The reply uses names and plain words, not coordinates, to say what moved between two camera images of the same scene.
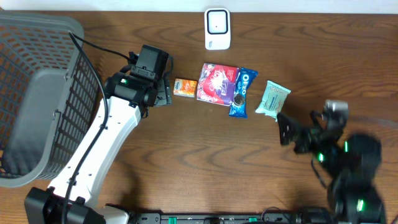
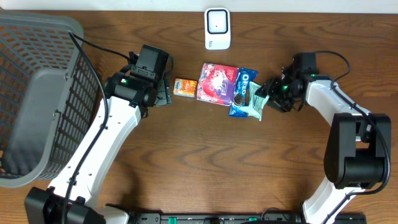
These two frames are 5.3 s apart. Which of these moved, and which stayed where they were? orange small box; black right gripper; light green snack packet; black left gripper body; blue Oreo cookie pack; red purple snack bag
Moved: black right gripper; light green snack packet
Stayed: red purple snack bag; orange small box; black left gripper body; blue Oreo cookie pack
